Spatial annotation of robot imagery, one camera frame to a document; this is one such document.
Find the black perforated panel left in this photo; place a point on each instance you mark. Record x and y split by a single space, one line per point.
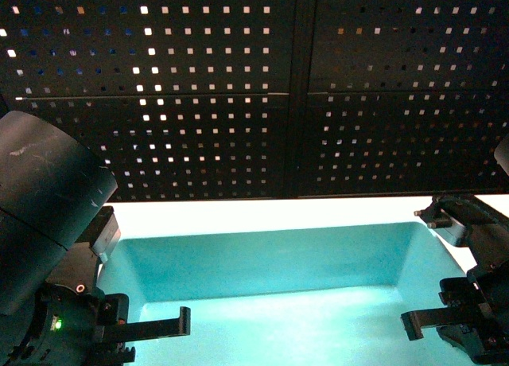
182 99

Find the black perforated panel right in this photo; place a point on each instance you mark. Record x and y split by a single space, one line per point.
406 97

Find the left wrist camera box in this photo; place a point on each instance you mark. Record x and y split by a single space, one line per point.
102 234

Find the teal plastic tray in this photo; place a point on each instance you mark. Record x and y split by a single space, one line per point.
323 296

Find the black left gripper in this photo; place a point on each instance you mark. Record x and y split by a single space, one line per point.
57 326

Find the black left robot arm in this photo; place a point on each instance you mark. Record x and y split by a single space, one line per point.
56 230

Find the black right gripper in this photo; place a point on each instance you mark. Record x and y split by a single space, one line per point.
476 317

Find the black perforated panel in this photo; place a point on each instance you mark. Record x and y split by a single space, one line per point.
182 99
406 97

